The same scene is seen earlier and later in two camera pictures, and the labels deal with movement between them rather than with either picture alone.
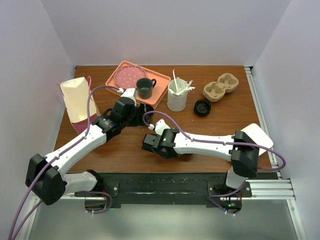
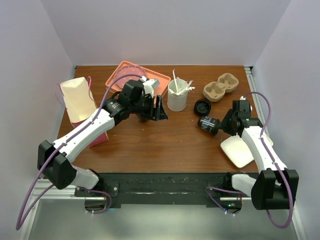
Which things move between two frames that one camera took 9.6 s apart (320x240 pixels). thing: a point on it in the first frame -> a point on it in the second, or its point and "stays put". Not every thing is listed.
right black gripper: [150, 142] -> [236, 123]
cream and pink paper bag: [75, 94] stays put
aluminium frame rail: [256, 99] stays put
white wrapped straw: [174, 77] stays put
